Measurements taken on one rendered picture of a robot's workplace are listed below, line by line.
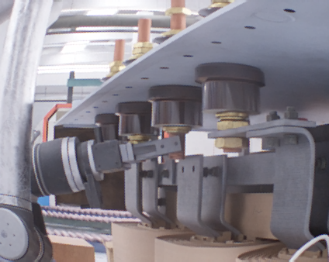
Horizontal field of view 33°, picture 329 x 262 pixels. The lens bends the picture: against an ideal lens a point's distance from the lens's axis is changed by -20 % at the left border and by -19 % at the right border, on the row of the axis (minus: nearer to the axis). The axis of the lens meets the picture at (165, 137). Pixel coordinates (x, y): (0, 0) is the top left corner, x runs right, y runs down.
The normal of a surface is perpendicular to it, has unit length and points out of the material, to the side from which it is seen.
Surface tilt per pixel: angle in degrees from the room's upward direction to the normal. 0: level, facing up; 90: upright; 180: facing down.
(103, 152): 90
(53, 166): 93
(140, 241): 90
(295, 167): 90
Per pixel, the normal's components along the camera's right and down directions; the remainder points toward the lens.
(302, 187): -0.96, -0.04
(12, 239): -0.01, -0.25
